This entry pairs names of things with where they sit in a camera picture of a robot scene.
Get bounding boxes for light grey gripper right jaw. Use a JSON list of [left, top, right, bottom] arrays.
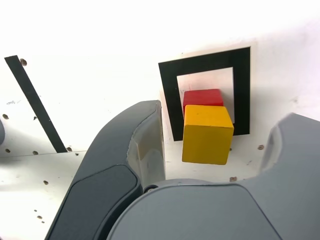
[[106, 112, 320, 240]]

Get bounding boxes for black tape strip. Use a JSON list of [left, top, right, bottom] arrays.
[[4, 55, 68, 154]]

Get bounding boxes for black tape square outline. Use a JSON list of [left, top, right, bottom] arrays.
[[157, 46, 252, 143]]

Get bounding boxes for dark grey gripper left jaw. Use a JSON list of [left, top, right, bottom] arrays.
[[46, 99, 167, 240]]

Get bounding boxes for yellow cube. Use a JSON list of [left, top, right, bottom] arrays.
[[181, 104, 235, 166]]

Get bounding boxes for red cube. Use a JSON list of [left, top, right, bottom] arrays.
[[182, 88, 225, 109]]

